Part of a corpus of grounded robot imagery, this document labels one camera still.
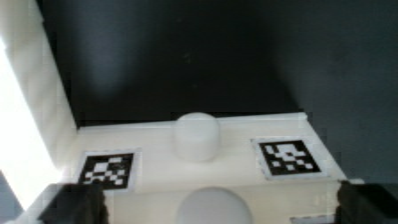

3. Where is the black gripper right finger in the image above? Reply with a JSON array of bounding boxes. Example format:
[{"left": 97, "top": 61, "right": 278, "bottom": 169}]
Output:
[{"left": 335, "top": 181, "right": 398, "bottom": 224}]

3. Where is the white drawer box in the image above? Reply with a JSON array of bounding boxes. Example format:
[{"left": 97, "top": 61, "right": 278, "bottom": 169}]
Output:
[
  {"left": 106, "top": 181, "right": 341, "bottom": 224},
  {"left": 63, "top": 113, "right": 346, "bottom": 192}
]

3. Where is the white front drawer box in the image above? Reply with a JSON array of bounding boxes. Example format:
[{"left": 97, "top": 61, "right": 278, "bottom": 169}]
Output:
[{"left": 106, "top": 181, "right": 341, "bottom": 224}]

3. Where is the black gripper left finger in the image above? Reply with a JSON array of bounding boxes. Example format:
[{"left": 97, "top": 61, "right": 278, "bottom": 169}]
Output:
[{"left": 37, "top": 184, "right": 110, "bottom": 224}]

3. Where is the white drawer cabinet frame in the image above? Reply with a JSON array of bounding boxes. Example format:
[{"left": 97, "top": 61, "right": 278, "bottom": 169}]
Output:
[{"left": 0, "top": 0, "right": 79, "bottom": 211}]

